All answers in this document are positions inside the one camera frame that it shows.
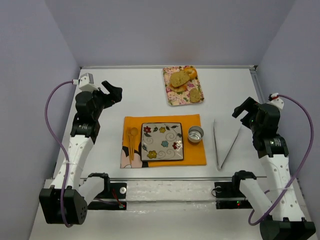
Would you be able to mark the metal rail bar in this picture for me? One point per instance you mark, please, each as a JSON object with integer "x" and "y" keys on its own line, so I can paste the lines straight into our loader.
{"x": 219, "y": 178}

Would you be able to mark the metal tongs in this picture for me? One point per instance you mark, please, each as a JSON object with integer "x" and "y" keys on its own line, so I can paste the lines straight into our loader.
{"x": 225, "y": 133}

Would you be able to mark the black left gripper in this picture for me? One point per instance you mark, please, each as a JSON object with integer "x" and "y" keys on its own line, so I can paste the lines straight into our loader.
{"x": 107, "y": 94}

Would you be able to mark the orange plastic spoon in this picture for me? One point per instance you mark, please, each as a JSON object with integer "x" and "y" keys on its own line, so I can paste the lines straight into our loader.
{"x": 133, "y": 133}

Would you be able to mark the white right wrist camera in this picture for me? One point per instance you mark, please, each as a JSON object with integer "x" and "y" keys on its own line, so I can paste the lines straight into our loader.
{"x": 276, "y": 101}

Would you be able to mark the small metal cup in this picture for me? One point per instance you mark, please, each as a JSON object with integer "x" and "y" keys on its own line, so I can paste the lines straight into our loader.
{"x": 195, "y": 134}

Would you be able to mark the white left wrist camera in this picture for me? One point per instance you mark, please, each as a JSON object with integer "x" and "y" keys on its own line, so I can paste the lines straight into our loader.
{"x": 86, "y": 83}

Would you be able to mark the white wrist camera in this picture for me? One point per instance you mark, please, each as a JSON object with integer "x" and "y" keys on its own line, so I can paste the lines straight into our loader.
{"x": 276, "y": 101}
{"x": 86, "y": 83}

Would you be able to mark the floral rectangular tray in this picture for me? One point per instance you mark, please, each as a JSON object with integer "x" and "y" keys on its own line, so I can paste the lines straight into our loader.
{"x": 180, "y": 98}

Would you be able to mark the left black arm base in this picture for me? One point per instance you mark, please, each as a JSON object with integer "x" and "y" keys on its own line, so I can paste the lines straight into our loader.
{"x": 112, "y": 197}

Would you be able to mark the orange plastic fork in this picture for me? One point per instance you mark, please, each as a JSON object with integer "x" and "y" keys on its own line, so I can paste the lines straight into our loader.
{"x": 129, "y": 145}

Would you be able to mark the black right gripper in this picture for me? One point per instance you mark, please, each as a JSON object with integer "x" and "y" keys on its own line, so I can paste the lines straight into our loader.
{"x": 249, "y": 110}

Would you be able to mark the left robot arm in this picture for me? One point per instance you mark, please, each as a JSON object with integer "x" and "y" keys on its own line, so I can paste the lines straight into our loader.
{"x": 66, "y": 200}

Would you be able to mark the orange cartoon placemat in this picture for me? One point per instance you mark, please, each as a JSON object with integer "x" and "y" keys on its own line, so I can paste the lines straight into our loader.
{"x": 194, "y": 153}

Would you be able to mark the small bread piece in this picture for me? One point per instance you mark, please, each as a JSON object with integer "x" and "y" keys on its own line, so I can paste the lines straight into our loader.
{"x": 194, "y": 95}

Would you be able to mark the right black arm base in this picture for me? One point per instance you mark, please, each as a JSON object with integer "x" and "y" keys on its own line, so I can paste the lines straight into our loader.
{"x": 228, "y": 194}

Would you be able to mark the square floral ceramic plate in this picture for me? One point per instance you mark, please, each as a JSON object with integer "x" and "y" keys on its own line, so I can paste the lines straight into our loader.
{"x": 162, "y": 142}

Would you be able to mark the orange bread roll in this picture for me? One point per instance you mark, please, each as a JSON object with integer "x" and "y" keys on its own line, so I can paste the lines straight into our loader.
{"x": 191, "y": 71}

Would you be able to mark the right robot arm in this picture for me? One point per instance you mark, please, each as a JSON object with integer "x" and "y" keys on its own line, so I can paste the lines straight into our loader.
{"x": 281, "y": 217}

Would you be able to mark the large toasted bread slice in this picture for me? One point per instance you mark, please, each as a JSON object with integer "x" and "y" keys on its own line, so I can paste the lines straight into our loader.
{"x": 179, "y": 78}

